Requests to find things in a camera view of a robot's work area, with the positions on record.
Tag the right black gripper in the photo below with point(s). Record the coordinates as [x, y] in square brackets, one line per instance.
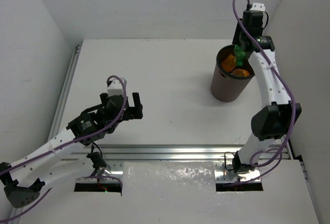
[237, 36]

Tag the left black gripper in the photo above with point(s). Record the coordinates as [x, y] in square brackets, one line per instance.
[126, 109]

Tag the green plastic bottle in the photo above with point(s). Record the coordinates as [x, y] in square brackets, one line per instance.
[239, 55]

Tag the orange bottle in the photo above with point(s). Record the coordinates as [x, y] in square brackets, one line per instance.
[229, 63]
[240, 73]

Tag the orange bottle front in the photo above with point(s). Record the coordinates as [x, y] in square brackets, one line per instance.
[240, 73]

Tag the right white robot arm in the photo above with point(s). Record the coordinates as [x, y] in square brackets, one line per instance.
[277, 112]

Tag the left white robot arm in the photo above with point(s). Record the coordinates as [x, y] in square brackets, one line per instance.
[23, 180]

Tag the brown plastic bin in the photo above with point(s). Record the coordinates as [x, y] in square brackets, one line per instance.
[226, 87]

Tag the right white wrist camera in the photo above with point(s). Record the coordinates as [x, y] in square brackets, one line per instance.
[258, 7]

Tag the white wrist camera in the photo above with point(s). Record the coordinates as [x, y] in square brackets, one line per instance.
[114, 87]
[258, 7]

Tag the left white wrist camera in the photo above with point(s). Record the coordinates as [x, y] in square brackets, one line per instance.
[114, 87]

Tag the aluminium table frame rail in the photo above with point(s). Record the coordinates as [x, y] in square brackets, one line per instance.
[182, 121]

